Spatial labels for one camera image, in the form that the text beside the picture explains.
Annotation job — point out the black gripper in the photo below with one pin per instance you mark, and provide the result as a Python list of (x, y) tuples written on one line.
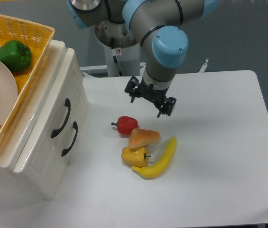
[(164, 104)]

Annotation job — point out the white drawer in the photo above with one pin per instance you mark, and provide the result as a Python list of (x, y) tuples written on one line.
[(68, 81), (60, 138)]

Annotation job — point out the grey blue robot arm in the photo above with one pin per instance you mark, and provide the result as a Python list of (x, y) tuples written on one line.
[(142, 40)]

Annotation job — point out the white drawer cabinet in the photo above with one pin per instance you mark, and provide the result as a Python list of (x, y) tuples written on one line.
[(30, 181)]

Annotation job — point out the red bell pepper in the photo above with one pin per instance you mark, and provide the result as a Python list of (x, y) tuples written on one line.
[(125, 124)]

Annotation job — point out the orange toast slice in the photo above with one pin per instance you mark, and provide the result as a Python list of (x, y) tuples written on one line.
[(142, 137)]

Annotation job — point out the yellow bell pepper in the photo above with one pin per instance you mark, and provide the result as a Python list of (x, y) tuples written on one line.
[(135, 157)]

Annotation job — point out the yellow banana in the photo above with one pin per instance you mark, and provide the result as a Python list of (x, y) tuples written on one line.
[(161, 165)]

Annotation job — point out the green bell pepper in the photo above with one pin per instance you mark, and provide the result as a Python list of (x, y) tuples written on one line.
[(15, 55)]

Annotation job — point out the yellow woven basket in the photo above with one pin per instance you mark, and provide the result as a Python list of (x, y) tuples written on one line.
[(26, 41)]

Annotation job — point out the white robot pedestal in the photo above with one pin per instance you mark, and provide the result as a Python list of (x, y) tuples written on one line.
[(121, 49)]

